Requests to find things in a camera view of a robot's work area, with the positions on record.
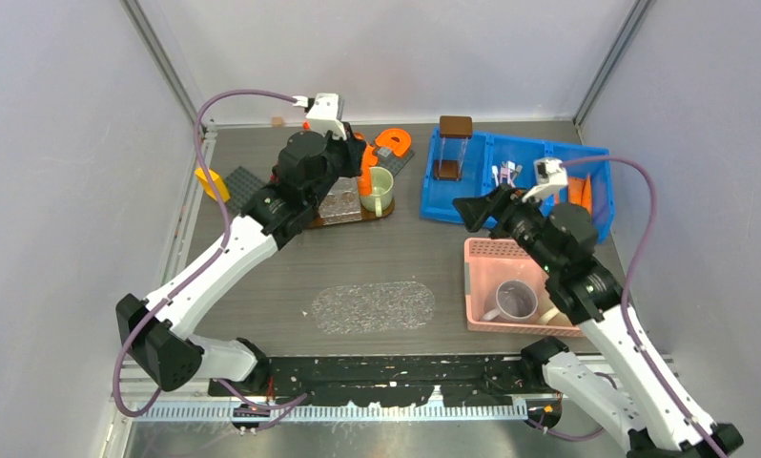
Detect clear holder with brown lid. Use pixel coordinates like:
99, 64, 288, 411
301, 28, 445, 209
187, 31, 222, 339
433, 115, 473, 181

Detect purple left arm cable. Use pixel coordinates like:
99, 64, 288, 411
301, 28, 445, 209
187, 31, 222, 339
112, 89, 309, 434

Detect grey baseplate with orange track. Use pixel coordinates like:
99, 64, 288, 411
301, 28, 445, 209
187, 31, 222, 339
373, 128, 415, 177

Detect pink plastic basket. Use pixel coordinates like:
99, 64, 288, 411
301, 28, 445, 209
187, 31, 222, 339
463, 238, 584, 338

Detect clear glass toothbrush holder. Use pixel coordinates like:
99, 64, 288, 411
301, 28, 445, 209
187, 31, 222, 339
319, 177, 362, 225

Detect blue plastic organizer bin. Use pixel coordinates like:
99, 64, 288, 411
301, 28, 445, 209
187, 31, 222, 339
420, 129, 616, 242

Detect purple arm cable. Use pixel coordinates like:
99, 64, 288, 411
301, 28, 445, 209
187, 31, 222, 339
112, 89, 309, 434
525, 156, 730, 458

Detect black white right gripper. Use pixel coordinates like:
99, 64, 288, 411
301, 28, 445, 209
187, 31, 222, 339
452, 181, 561, 275

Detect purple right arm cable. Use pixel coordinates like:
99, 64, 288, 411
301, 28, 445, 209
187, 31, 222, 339
525, 156, 730, 458

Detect brown oval wooden tray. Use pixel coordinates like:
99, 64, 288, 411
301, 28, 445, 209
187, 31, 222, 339
308, 199, 395, 229

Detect lilac translucent mug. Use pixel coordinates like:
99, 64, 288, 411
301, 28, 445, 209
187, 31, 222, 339
482, 280, 538, 323

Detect white toothbrush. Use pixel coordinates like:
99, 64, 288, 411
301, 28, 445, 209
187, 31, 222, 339
491, 160, 523, 187

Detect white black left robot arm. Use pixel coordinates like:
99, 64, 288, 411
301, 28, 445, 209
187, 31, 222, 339
115, 93, 366, 395

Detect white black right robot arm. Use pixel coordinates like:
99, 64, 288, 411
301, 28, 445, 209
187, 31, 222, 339
453, 157, 744, 457

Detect light green mug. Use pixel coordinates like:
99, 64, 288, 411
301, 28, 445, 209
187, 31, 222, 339
360, 166, 394, 216

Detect cream yellow mug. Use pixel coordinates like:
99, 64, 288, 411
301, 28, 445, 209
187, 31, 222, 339
536, 295, 573, 327

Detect yellow toy block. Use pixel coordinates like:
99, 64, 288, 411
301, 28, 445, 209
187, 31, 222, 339
194, 167, 231, 203

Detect dark grey studded baseplate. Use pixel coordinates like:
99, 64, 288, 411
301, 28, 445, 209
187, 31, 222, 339
224, 166, 266, 215

